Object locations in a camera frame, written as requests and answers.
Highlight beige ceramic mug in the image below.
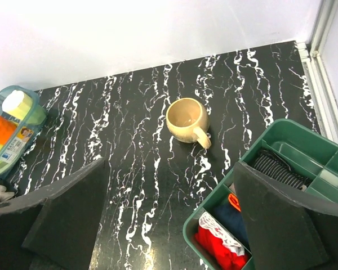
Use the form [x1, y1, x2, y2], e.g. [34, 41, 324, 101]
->
[166, 98, 211, 149]

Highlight teal transparent plastic basin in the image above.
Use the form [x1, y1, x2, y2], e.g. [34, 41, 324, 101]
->
[0, 85, 47, 179]

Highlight orange black rolled underwear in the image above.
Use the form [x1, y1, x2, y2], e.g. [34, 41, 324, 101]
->
[228, 193, 241, 212]

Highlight navy blue rolled underwear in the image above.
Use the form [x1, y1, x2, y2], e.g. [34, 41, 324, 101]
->
[213, 203, 250, 249]

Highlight cream yellow cup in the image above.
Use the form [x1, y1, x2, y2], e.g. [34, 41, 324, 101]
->
[2, 90, 46, 125]

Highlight black white striped rolled underwear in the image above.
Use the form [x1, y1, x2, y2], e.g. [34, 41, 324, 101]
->
[249, 148, 311, 191]

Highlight red white rolled underwear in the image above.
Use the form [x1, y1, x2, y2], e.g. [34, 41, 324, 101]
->
[195, 211, 248, 269]

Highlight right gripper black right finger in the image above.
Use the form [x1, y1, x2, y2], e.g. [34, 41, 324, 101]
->
[233, 161, 338, 269]

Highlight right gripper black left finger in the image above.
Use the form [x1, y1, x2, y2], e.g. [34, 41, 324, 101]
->
[0, 158, 105, 269]

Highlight green plastic divided organizer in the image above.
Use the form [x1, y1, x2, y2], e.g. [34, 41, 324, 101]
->
[183, 119, 338, 269]

